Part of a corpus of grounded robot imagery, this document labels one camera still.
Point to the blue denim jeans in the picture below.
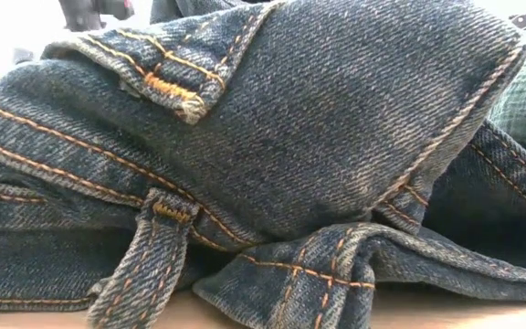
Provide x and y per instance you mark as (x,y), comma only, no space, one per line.
(290,137)

